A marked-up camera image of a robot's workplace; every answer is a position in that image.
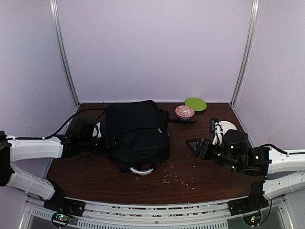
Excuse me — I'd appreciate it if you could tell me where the white bowl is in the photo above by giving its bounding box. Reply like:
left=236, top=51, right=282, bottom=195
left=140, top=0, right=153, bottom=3
left=219, top=120, right=237, bottom=131

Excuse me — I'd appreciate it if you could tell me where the left aluminium frame post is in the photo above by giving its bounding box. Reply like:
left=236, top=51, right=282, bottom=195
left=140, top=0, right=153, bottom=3
left=50, top=0, right=80, bottom=106

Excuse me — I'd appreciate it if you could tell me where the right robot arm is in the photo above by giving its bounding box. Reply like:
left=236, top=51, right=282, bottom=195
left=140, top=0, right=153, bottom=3
left=185, top=129, right=305, bottom=211

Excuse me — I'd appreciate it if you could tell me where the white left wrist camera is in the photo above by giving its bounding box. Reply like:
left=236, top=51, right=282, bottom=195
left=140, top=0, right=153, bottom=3
left=92, top=122, right=103, bottom=138

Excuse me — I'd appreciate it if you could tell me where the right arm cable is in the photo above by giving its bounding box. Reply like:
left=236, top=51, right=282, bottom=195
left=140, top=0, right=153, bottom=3
left=259, top=143, right=305, bottom=157

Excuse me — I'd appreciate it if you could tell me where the right aluminium frame post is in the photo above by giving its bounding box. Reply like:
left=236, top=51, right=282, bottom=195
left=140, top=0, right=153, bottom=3
left=230, top=0, right=261, bottom=108

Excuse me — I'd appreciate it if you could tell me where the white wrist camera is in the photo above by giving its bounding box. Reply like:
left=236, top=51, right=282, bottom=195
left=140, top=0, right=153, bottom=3
left=92, top=122, right=103, bottom=138
left=209, top=117, right=224, bottom=145

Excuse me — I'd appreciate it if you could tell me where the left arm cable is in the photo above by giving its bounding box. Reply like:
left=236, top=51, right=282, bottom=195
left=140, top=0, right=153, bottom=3
left=7, top=107, right=107, bottom=141

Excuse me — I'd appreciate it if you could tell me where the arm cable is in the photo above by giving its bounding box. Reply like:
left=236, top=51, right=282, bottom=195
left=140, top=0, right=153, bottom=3
left=259, top=143, right=305, bottom=157
left=7, top=107, right=107, bottom=141

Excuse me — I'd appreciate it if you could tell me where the black student backpack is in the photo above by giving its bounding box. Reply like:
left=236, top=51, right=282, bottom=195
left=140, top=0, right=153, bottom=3
left=105, top=100, right=194, bottom=176

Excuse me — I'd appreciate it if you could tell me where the aluminium frame post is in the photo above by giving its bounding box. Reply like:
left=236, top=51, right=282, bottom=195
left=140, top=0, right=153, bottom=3
left=50, top=0, right=80, bottom=106
left=230, top=0, right=261, bottom=108

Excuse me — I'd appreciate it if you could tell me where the red patterned bowl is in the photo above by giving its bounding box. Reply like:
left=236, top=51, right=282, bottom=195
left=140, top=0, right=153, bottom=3
left=175, top=105, right=195, bottom=121

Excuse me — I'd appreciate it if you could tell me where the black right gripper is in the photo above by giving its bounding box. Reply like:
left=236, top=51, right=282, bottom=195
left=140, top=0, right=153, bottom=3
left=186, top=138, right=241, bottom=172

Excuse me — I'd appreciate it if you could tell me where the green plate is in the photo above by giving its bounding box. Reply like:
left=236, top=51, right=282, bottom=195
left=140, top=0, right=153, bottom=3
left=184, top=97, right=207, bottom=112

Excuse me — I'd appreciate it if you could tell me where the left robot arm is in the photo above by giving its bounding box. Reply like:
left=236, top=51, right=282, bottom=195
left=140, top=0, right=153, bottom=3
left=0, top=118, right=119, bottom=212

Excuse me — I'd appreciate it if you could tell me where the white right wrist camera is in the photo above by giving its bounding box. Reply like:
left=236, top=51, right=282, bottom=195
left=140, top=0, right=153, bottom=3
left=209, top=117, right=224, bottom=145

